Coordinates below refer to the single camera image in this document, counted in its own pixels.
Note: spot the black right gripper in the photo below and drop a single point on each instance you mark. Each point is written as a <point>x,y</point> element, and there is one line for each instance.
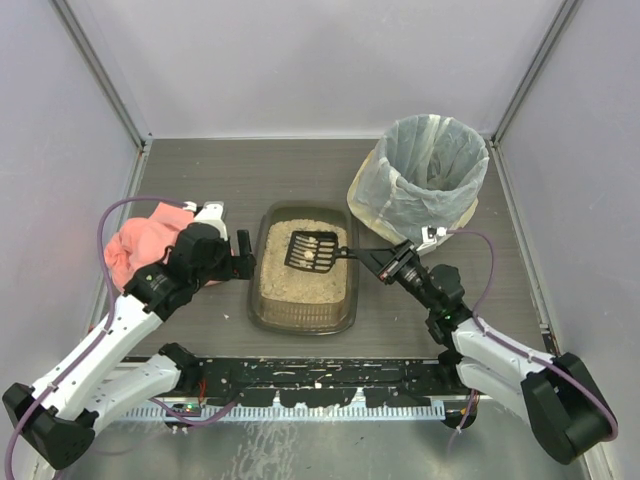
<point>393,264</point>

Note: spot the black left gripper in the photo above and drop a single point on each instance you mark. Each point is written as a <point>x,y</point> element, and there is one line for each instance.
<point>240,259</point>

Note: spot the grey plastic litter box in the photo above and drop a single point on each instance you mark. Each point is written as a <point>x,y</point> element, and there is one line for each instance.
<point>301,318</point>

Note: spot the black slotted litter scoop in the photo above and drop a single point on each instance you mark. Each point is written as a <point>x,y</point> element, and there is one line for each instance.
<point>326,246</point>

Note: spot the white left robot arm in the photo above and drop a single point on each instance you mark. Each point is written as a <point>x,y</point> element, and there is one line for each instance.
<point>61,414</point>

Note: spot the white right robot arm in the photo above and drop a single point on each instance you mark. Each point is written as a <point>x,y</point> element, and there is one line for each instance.
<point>556,396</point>

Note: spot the beige cat litter pellets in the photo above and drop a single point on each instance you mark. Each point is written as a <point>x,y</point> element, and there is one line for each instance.
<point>282,283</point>

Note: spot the translucent white bin liner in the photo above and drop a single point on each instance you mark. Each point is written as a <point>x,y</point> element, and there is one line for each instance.
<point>425,170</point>

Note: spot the pink cloth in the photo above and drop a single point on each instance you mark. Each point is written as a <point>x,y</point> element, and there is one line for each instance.
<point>142,241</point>

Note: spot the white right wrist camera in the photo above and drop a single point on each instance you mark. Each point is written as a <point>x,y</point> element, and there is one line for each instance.
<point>431,238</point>

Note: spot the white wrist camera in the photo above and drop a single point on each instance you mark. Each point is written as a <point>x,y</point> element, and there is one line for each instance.
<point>212,213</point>
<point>431,238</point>

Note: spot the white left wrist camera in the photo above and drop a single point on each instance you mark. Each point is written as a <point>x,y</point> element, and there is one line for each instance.
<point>212,213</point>

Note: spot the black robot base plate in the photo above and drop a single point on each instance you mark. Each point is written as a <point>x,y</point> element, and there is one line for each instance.
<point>320,382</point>

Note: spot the left aluminium corner post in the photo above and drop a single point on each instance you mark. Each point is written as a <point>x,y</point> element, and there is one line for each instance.
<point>87,51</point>

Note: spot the aluminium corner post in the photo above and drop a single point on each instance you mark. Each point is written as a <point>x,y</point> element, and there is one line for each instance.
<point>87,51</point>
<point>559,23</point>

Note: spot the right aluminium corner post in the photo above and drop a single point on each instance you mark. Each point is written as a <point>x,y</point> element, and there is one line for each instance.
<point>559,23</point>

